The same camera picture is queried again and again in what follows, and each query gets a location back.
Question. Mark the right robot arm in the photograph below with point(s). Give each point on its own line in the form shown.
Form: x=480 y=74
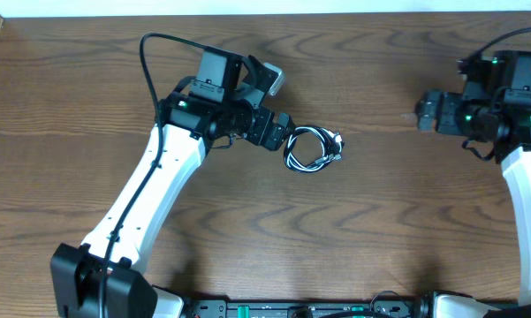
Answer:
x=493 y=116

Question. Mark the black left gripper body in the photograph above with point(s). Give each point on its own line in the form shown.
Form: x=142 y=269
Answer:
x=273 y=132

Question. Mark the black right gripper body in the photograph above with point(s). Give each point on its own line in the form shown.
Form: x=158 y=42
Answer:
x=451 y=118

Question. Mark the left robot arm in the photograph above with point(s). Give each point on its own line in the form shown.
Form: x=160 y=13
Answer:
x=103 y=277

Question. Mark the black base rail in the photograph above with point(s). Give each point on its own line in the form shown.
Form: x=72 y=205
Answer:
x=389 y=304

